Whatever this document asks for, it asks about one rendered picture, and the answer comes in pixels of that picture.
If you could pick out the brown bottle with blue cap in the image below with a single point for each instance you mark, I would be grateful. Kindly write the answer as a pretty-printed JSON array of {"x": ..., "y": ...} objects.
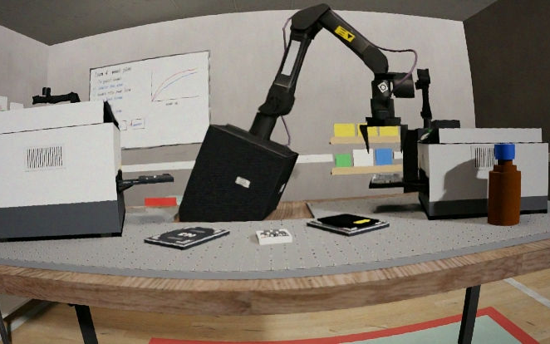
[{"x": 504, "y": 188}]

